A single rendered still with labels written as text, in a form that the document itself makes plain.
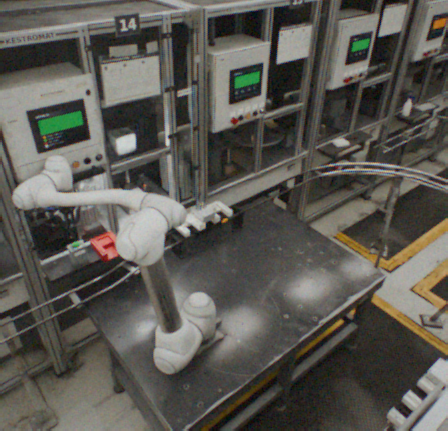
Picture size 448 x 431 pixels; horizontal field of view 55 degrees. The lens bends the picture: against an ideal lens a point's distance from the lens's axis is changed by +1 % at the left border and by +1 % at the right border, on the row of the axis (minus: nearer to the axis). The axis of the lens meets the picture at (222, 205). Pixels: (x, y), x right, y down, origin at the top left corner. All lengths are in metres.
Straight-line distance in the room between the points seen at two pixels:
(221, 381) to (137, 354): 0.43
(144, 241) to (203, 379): 0.81
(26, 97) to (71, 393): 1.80
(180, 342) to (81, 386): 1.22
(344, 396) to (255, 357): 0.92
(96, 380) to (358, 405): 1.61
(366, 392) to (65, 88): 2.42
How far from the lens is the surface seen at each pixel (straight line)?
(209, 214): 2.57
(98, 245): 2.36
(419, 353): 3.31
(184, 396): 2.07
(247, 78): 2.58
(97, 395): 2.94
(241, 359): 2.17
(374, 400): 2.99
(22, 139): 2.04
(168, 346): 1.91
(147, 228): 1.57
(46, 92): 2.01
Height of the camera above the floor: 2.46
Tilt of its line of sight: 35 degrees down
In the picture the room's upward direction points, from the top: 1 degrees clockwise
